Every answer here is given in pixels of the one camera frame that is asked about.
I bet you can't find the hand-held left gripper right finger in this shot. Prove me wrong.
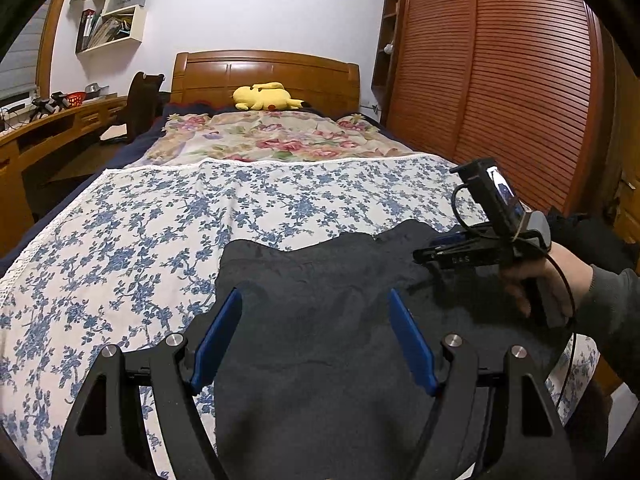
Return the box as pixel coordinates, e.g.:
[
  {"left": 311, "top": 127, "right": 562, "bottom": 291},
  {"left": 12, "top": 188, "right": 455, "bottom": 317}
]
[{"left": 388, "top": 288, "right": 577, "bottom": 480}]

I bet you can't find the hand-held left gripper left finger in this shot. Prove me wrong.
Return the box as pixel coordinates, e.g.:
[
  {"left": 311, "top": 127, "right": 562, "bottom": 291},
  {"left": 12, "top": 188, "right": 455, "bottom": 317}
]
[{"left": 51, "top": 288, "right": 244, "bottom": 480}]

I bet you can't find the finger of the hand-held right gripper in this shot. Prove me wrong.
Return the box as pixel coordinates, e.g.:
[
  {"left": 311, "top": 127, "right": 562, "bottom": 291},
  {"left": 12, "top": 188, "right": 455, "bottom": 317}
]
[
  {"left": 432, "top": 229, "right": 476, "bottom": 249},
  {"left": 412, "top": 246, "right": 451, "bottom": 267}
]

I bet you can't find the black shirt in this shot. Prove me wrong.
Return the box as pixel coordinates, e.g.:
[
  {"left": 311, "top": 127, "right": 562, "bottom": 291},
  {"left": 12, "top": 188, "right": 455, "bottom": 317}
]
[{"left": 212, "top": 220, "right": 576, "bottom": 480}]

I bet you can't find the person's right forearm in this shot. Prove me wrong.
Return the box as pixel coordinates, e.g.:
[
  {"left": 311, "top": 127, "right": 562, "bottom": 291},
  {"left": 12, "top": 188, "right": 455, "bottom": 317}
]
[{"left": 545, "top": 211, "right": 640, "bottom": 397}]

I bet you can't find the person's right hand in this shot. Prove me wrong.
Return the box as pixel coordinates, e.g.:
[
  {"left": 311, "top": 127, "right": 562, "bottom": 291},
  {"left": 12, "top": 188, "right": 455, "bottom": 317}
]
[{"left": 499, "top": 254, "right": 594, "bottom": 319}]

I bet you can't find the blue floral bed cover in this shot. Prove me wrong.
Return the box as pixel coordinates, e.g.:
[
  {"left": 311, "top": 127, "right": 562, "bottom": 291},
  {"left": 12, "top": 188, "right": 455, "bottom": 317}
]
[{"left": 0, "top": 154, "right": 601, "bottom": 480}]

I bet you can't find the wooden louvered wardrobe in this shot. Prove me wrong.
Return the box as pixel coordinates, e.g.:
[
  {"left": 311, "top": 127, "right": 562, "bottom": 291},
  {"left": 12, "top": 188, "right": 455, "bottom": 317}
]
[{"left": 370, "top": 0, "right": 640, "bottom": 261}]

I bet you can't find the red floral quilt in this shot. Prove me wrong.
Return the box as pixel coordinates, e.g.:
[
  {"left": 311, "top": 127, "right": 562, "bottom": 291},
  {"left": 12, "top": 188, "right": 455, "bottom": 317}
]
[{"left": 122, "top": 110, "right": 417, "bottom": 169}]

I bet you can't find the yellow plush toy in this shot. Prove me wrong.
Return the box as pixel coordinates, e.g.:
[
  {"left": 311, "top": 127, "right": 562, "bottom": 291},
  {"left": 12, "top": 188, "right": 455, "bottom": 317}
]
[{"left": 233, "top": 81, "right": 304, "bottom": 112}]

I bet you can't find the wooden headboard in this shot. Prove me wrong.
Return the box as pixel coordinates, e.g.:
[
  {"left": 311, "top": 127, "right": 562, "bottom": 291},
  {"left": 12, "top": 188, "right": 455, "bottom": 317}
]
[{"left": 171, "top": 50, "right": 362, "bottom": 117}]

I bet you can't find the dark brown chair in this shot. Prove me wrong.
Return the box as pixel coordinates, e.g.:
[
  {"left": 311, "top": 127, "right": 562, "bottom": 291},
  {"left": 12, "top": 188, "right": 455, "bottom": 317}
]
[{"left": 100, "top": 72, "right": 166, "bottom": 146}]

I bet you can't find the wooden desk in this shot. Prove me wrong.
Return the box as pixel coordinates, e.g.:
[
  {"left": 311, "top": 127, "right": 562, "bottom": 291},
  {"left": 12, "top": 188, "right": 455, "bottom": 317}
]
[{"left": 0, "top": 94, "right": 132, "bottom": 257}]

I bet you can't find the black device on desk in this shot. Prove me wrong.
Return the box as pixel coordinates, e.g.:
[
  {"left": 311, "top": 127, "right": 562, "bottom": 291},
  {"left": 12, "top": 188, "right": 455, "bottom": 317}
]
[{"left": 30, "top": 91, "right": 69, "bottom": 122}]

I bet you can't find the row of books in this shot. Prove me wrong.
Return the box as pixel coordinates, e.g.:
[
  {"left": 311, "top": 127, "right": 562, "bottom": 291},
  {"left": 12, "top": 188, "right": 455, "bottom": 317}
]
[{"left": 76, "top": 9, "right": 132, "bottom": 52}]

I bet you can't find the grey window blind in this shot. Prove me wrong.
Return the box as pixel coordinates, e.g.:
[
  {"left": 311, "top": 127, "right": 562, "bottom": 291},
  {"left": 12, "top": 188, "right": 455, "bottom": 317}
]
[{"left": 0, "top": 0, "right": 53, "bottom": 107}]

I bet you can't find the black cable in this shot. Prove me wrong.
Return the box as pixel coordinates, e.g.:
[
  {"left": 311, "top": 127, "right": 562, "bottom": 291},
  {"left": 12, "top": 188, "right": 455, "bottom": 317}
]
[{"left": 451, "top": 182, "right": 580, "bottom": 413}]

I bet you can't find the white wall shelf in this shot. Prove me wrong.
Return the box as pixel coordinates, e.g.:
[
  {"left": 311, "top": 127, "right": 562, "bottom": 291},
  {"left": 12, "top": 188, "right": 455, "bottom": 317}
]
[{"left": 69, "top": 0, "right": 161, "bottom": 54}]

